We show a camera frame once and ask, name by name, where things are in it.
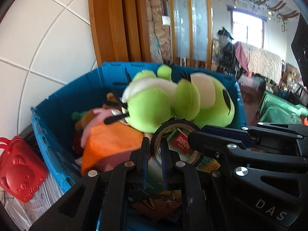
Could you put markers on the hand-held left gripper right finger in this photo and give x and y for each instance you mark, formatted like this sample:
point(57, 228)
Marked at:
point(164, 166)

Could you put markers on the black ribbed panel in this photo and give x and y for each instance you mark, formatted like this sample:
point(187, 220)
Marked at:
point(300, 48)

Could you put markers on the frosted glass sliding door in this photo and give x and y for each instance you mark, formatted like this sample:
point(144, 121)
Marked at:
point(192, 28)

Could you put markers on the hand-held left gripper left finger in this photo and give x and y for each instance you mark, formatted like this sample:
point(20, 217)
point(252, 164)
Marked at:
point(145, 166)

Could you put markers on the dark shaggy object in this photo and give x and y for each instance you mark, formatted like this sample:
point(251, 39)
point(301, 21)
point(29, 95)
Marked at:
point(227, 50)

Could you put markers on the brown teddy bear plush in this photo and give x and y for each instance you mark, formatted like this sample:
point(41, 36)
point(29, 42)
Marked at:
point(111, 98)

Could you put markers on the printed flat box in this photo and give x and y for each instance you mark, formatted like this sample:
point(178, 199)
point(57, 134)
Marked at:
point(154, 199)

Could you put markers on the orange pink plush toy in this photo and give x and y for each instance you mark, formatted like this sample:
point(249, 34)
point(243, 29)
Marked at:
point(113, 139)

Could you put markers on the rolled patterned carpet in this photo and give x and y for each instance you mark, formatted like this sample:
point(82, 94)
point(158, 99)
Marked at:
point(161, 33)

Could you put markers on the blue plastic crate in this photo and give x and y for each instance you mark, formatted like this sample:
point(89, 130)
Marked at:
point(53, 139)

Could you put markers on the green frog plush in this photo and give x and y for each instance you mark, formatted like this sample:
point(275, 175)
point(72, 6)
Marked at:
point(149, 101)

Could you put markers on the green medicine box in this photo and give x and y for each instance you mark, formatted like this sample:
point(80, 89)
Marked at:
point(208, 164)

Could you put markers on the red snack packet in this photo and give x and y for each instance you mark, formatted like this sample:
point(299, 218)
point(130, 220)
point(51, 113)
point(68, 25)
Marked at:
point(181, 144)

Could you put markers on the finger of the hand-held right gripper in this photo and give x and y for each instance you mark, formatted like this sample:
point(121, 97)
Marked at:
point(240, 158)
point(269, 132)

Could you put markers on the dark green plush toy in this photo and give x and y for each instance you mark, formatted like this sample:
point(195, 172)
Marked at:
point(76, 116)

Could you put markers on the patterned blanket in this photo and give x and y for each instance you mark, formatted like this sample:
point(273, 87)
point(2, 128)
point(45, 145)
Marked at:
point(262, 60)

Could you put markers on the red bear-face carry case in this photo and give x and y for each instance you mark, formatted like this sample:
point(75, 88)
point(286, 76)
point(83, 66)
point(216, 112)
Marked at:
point(21, 173)

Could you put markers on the wooden wall frame post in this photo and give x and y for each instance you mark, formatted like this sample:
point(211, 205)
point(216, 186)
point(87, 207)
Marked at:
point(115, 24)

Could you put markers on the bright window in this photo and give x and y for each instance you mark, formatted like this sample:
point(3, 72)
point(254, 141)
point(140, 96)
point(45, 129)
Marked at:
point(247, 28)

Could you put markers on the black rectangular box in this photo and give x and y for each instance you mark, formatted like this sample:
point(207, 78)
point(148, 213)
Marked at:
point(31, 142)

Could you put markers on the cardboard box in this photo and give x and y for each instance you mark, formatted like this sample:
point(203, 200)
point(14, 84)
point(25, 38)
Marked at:
point(290, 73)

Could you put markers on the black tape roll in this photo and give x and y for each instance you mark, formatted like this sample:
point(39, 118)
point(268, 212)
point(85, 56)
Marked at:
point(168, 124)

